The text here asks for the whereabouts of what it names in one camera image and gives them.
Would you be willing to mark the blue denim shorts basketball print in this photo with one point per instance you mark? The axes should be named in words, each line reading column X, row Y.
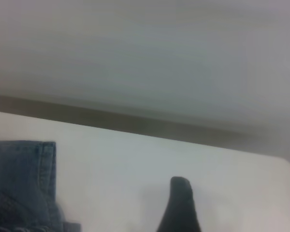
column 21, row 188

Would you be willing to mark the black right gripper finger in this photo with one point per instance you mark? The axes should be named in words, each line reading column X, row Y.
column 180, row 210

